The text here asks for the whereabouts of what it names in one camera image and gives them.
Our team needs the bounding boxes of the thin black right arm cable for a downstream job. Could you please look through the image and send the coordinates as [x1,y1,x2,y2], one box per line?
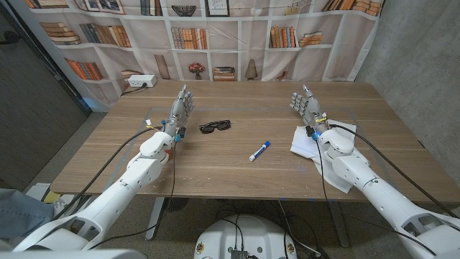
[314,136,438,256]

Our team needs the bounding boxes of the black sunglasses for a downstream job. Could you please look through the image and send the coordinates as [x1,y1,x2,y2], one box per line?
[198,119,232,135]

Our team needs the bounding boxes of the printed bookshelf backdrop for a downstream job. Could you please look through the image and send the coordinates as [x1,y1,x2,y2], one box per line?
[23,0,384,109]

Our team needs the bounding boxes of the white cleaning cloth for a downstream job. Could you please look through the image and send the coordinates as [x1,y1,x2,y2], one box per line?
[290,119,357,194]

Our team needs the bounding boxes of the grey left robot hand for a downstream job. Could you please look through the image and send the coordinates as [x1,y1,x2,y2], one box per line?
[164,84,196,135]

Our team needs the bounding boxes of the black door handle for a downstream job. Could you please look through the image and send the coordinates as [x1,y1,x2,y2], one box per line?
[0,30,22,46]

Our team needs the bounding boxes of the black power strip cable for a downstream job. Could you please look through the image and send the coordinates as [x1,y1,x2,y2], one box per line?
[120,83,148,97]

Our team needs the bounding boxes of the black torso cable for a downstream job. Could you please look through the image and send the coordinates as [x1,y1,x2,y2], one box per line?
[218,214,246,251]

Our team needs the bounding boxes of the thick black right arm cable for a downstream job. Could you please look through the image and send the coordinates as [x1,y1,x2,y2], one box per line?
[328,124,459,219]

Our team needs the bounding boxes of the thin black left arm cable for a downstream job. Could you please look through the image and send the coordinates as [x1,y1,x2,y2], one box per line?
[88,138,178,250]

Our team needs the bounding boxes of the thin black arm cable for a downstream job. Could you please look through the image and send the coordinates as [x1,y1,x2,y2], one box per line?
[314,136,438,256]
[88,138,178,250]

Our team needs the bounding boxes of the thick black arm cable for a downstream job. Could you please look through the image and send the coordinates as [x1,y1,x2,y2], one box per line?
[328,124,459,219]
[52,126,165,221]

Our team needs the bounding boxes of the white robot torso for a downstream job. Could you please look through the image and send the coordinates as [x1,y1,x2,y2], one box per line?
[193,214,298,259]

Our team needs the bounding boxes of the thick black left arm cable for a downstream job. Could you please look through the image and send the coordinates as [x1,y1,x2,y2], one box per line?
[52,126,165,221]

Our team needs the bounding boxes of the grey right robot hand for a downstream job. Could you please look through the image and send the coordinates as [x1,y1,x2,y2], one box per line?
[289,84,330,135]

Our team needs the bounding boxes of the white power strip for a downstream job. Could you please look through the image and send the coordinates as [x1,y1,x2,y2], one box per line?
[127,74,158,88]

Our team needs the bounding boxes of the white floor mat with prints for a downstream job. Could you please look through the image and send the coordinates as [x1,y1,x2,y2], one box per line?
[24,182,91,217]

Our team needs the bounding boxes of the black round grille under table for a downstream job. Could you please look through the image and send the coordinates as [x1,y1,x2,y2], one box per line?
[165,197,190,213]

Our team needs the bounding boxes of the blue and white marker pen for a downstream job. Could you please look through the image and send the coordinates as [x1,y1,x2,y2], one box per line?
[249,140,271,162]

